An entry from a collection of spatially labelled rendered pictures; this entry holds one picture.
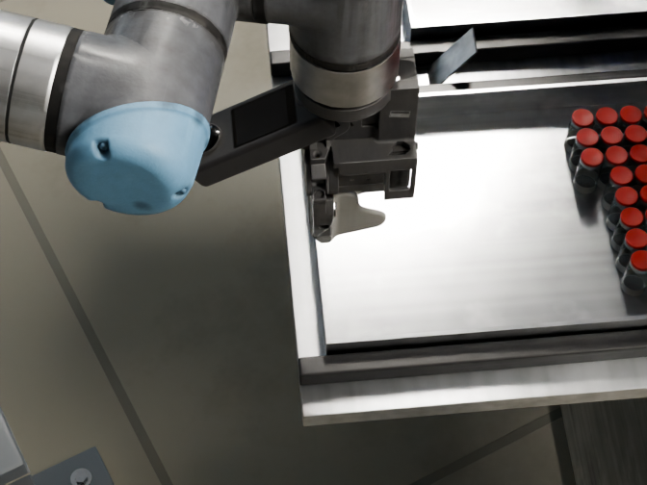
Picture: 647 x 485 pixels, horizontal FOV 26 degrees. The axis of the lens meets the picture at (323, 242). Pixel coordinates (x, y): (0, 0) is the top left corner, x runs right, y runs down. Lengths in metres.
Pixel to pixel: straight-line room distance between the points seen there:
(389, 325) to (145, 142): 0.50
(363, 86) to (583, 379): 0.41
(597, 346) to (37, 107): 0.59
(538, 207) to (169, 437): 1.00
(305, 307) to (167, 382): 0.98
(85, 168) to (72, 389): 1.43
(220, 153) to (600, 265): 0.42
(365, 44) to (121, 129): 0.19
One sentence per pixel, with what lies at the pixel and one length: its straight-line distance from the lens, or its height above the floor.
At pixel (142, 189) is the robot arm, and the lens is 0.81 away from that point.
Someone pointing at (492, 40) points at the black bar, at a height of 0.90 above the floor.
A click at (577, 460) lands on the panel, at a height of 0.13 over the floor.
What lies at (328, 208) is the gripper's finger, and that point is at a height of 1.10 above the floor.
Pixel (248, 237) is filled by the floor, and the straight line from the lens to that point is 2.33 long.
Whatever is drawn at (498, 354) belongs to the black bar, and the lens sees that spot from 1.21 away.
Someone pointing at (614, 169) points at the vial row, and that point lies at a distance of 1.29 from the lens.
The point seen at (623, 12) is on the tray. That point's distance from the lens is 1.43.
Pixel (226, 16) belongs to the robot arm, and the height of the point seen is 1.32.
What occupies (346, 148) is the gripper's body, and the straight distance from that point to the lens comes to 1.01.
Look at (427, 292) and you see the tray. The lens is 1.26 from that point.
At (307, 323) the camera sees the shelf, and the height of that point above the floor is 0.88.
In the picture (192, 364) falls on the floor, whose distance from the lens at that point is 2.22.
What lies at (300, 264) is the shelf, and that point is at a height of 0.88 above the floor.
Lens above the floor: 1.96
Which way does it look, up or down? 58 degrees down
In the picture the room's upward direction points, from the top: straight up
